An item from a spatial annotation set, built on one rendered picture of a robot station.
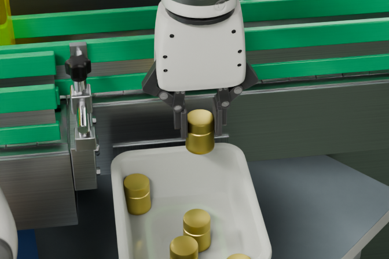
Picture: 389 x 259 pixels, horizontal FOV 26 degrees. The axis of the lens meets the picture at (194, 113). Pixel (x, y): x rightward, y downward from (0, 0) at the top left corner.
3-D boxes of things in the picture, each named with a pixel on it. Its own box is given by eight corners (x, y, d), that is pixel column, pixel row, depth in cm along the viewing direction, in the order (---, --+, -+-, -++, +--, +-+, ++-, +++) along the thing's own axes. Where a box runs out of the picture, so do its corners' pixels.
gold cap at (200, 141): (216, 153, 102) (216, 125, 99) (187, 156, 101) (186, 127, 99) (212, 135, 104) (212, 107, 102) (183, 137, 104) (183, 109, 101)
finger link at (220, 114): (239, 74, 99) (237, 119, 103) (212, 76, 99) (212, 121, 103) (243, 89, 96) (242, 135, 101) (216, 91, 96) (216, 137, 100)
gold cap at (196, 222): (212, 251, 105) (213, 226, 103) (184, 254, 105) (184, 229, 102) (208, 231, 108) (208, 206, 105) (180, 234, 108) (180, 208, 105)
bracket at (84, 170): (99, 143, 115) (95, 101, 111) (102, 188, 108) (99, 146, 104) (72, 145, 115) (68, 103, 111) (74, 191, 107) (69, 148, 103)
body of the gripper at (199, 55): (241, -24, 94) (238, 60, 100) (149, -18, 93) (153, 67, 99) (253, 10, 88) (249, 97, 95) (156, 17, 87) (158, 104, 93)
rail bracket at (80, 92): (94, 93, 113) (87, 11, 105) (100, 175, 99) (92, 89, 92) (71, 95, 112) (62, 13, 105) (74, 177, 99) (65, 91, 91)
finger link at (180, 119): (183, 78, 98) (184, 123, 102) (156, 80, 98) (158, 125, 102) (187, 93, 96) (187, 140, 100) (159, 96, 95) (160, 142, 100)
